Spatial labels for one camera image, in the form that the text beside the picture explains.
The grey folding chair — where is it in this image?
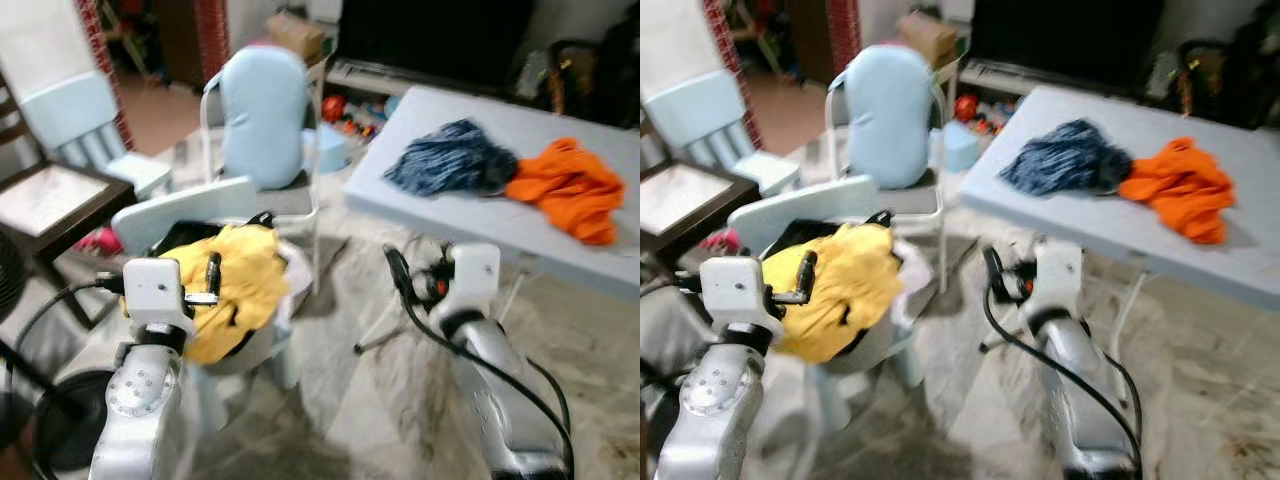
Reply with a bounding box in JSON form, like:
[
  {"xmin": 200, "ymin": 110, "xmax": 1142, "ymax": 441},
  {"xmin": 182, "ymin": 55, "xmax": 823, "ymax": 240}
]
[
  {"xmin": 825, "ymin": 60, "xmax": 951, "ymax": 296},
  {"xmin": 200, "ymin": 60, "xmax": 326, "ymax": 296}
]

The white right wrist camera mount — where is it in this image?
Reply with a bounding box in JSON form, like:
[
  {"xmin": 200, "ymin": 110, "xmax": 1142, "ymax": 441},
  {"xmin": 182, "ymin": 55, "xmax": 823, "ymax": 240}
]
[
  {"xmin": 1030, "ymin": 240, "xmax": 1086, "ymax": 316},
  {"xmin": 435, "ymin": 243, "xmax": 501, "ymax": 321}
]

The white folding table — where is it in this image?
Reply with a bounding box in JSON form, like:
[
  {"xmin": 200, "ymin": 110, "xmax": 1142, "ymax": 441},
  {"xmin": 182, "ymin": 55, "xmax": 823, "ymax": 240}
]
[
  {"xmin": 343, "ymin": 85, "xmax": 641, "ymax": 356},
  {"xmin": 958, "ymin": 85, "xmax": 1280, "ymax": 361}
]

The black standing fan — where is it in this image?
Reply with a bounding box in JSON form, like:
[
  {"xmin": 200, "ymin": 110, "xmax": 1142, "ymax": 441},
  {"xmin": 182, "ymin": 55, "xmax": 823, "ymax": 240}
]
[
  {"xmin": 0, "ymin": 235, "xmax": 111, "ymax": 476},
  {"xmin": 640, "ymin": 280, "xmax": 701, "ymax": 480}
]

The white television bench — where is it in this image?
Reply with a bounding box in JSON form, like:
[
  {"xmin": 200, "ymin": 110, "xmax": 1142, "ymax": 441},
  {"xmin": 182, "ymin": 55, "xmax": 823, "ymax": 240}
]
[
  {"xmin": 955, "ymin": 60, "xmax": 1151, "ymax": 101},
  {"xmin": 325, "ymin": 60, "xmax": 521, "ymax": 101}
]

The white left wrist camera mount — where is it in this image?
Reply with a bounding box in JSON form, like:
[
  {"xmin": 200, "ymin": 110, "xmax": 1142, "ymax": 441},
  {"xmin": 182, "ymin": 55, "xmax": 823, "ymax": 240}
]
[
  {"xmin": 122, "ymin": 257, "xmax": 196, "ymax": 336},
  {"xmin": 700, "ymin": 257, "xmax": 771, "ymax": 336}
]

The blue plaid shirt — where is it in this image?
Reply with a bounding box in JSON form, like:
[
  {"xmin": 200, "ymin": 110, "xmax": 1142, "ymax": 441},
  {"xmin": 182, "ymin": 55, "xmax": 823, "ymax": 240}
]
[
  {"xmin": 383, "ymin": 118, "xmax": 521, "ymax": 199},
  {"xmin": 998, "ymin": 118, "xmax": 1136, "ymax": 199}
]

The dark wooden chair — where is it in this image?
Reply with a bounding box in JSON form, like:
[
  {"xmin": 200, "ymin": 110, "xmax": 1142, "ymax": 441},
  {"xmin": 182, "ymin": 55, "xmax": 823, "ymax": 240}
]
[{"xmin": 0, "ymin": 75, "xmax": 41, "ymax": 196}]

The white cloth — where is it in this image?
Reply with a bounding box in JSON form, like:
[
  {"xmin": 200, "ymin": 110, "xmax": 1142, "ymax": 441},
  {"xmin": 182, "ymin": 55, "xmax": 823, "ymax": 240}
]
[
  {"xmin": 895, "ymin": 260, "xmax": 926, "ymax": 311},
  {"xmin": 280, "ymin": 240, "xmax": 311, "ymax": 301}
]

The slatted pale blue child chair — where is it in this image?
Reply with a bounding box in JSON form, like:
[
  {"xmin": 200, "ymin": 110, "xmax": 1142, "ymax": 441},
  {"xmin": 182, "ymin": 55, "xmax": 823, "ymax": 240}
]
[
  {"xmin": 645, "ymin": 70, "xmax": 801, "ymax": 201},
  {"xmin": 20, "ymin": 70, "xmax": 173, "ymax": 201}
]

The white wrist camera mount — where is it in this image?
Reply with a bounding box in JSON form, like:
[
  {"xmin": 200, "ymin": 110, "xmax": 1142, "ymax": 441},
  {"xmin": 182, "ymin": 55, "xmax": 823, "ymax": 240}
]
[
  {"xmin": 122, "ymin": 257, "xmax": 196, "ymax": 336},
  {"xmin": 435, "ymin": 243, "xmax": 501, "ymax": 321},
  {"xmin": 1030, "ymin": 240, "xmax": 1086, "ymax": 316},
  {"xmin": 700, "ymin": 257, "xmax": 771, "ymax": 336}
]

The cardboard box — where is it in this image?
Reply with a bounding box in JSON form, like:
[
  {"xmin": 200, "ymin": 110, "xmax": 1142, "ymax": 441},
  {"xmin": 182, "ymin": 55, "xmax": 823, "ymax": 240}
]
[
  {"xmin": 895, "ymin": 10, "xmax": 956, "ymax": 66},
  {"xmin": 265, "ymin": 10, "xmax": 326, "ymax": 61}
]

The yellow T-shirt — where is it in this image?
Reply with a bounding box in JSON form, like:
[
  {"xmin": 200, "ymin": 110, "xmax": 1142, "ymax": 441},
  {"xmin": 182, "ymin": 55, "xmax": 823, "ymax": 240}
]
[
  {"xmin": 760, "ymin": 222, "xmax": 906, "ymax": 363},
  {"xmin": 125, "ymin": 225, "xmax": 293, "ymax": 366}
]

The black television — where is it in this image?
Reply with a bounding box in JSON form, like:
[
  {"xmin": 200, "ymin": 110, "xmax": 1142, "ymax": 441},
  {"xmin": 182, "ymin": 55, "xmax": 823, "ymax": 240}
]
[
  {"xmin": 970, "ymin": 0, "xmax": 1166, "ymax": 91},
  {"xmin": 340, "ymin": 0, "xmax": 536, "ymax": 91}
]

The orange cloth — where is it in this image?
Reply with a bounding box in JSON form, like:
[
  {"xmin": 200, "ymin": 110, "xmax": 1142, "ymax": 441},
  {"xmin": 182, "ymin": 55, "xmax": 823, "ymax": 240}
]
[
  {"xmin": 1118, "ymin": 137, "xmax": 1238, "ymax": 246},
  {"xmin": 505, "ymin": 137, "xmax": 626, "ymax": 246}
]

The long black left arm cable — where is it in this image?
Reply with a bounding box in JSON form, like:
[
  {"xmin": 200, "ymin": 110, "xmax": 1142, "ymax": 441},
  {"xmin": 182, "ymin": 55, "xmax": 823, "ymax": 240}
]
[{"xmin": 0, "ymin": 280, "xmax": 126, "ymax": 401}]

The pale blue step stool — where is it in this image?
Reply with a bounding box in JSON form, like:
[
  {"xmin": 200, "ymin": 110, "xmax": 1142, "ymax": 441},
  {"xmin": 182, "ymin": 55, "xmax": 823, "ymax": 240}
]
[
  {"xmin": 940, "ymin": 125, "xmax": 981, "ymax": 173},
  {"xmin": 305, "ymin": 130, "xmax": 351, "ymax": 173}
]

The dark wooden square table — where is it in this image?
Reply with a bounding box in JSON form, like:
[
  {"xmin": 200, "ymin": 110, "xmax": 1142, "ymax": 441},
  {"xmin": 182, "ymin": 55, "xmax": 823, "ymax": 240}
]
[
  {"xmin": 640, "ymin": 160, "xmax": 761, "ymax": 281},
  {"xmin": 0, "ymin": 160, "xmax": 136, "ymax": 331}
]

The black garment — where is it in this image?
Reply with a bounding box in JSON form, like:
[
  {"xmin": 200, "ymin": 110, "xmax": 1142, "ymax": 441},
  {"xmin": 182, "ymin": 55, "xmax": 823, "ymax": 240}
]
[
  {"xmin": 150, "ymin": 210, "xmax": 281, "ymax": 261},
  {"xmin": 770, "ymin": 210, "xmax": 896, "ymax": 261}
]

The short black right arm cable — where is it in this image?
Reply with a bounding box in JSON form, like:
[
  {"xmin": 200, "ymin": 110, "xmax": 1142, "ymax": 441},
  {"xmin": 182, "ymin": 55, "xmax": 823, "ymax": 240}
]
[{"xmin": 525, "ymin": 355, "xmax": 573, "ymax": 441}]

